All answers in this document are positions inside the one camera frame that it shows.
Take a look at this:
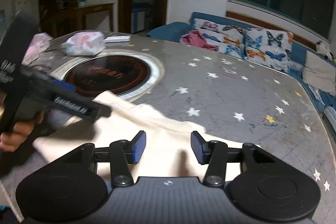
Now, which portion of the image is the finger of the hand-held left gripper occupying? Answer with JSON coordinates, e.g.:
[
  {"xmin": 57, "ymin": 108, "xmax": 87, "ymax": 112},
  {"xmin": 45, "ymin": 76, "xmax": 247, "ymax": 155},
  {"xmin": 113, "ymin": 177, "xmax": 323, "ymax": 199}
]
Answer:
[
  {"xmin": 50, "ymin": 79, "xmax": 77, "ymax": 94},
  {"xmin": 84, "ymin": 101, "xmax": 111, "ymax": 123}
]

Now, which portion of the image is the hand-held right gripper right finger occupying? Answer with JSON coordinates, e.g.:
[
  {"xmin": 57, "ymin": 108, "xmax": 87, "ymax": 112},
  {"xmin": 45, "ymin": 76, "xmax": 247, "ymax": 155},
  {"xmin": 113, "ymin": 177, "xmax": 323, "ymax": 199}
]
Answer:
[{"xmin": 190, "ymin": 131, "xmax": 287, "ymax": 187}]

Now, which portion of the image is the person's left hand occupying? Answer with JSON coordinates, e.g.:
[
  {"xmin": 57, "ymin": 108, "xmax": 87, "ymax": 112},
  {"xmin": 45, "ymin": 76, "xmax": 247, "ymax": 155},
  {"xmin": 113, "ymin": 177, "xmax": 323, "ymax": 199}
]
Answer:
[{"xmin": 0, "ymin": 111, "xmax": 46, "ymax": 153}]

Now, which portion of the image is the white remote control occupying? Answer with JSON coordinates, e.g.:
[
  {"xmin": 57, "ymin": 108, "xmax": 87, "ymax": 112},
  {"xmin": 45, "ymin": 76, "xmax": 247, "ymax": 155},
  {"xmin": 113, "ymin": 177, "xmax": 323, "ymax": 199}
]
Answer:
[{"xmin": 104, "ymin": 35, "xmax": 132, "ymax": 43}]

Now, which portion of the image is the black white plush toy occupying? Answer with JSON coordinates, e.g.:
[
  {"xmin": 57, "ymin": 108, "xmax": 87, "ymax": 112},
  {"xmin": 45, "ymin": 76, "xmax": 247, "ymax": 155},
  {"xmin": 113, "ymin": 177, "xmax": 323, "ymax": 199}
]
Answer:
[{"xmin": 316, "ymin": 40, "xmax": 336, "ymax": 62}]

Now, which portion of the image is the blue sofa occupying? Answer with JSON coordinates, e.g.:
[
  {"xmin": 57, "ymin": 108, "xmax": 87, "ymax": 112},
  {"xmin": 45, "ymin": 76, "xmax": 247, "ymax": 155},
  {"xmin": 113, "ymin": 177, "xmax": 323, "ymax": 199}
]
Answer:
[{"xmin": 147, "ymin": 11, "xmax": 336, "ymax": 133}]

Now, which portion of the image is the white pink tissue pack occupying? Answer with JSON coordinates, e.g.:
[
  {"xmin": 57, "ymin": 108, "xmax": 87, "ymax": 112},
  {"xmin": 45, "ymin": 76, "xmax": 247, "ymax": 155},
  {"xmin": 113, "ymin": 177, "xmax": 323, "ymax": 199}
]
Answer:
[{"xmin": 62, "ymin": 31, "xmax": 106, "ymax": 56}]

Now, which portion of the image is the cream garment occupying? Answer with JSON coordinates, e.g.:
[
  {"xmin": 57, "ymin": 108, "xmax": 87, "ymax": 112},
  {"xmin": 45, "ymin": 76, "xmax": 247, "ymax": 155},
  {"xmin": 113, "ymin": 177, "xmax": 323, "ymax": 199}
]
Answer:
[{"xmin": 33, "ymin": 90, "xmax": 261, "ymax": 180}]

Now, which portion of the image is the grey pillow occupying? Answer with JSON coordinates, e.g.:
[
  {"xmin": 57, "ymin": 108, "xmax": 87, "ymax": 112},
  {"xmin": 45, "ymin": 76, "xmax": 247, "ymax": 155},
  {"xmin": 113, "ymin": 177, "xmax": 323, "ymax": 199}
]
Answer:
[{"xmin": 302, "ymin": 50, "xmax": 336, "ymax": 96}]

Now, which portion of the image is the pink garment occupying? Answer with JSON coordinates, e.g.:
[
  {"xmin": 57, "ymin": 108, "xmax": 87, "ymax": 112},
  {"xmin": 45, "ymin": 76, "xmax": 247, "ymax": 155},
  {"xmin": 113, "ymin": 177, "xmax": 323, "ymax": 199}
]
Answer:
[{"xmin": 181, "ymin": 30, "xmax": 219, "ymax": 52}]

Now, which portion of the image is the wooden side table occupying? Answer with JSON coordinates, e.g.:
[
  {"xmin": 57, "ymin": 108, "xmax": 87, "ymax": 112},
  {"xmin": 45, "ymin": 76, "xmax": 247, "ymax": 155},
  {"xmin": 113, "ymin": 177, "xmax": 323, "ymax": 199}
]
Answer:
[{"xmin": 48, "ymin": 3, "xmax": 115, "ymax": 39}]

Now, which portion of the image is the round black induction hob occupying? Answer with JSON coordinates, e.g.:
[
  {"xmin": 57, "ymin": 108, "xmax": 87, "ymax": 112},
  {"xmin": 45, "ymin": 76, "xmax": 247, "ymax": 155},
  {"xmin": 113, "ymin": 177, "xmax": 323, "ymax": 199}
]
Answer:
[{"xmin": 50, "ymin": 49, "xmax": 165, "ymax": 103}]

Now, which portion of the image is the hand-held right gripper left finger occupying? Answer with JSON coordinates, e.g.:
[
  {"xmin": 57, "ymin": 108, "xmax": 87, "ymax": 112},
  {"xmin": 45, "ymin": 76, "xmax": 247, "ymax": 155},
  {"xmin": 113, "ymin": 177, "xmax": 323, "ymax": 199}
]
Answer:
[{"xmin": 51, "ymin": 131, "xmax": 147, "ymax": 187}]

